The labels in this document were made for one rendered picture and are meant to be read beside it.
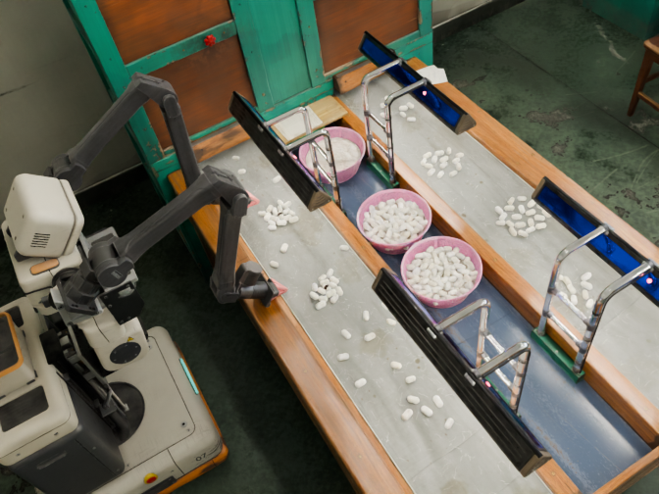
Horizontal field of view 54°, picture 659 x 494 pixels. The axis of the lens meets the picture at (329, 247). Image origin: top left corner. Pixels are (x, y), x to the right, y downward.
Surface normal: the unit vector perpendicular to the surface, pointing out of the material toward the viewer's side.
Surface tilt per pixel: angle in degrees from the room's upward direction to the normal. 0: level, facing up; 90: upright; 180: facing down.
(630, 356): 0
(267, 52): 90
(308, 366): 0
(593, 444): 0
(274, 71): 90
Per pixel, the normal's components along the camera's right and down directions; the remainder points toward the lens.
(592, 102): -0.13, -0.62
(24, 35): 0.50, 0.64
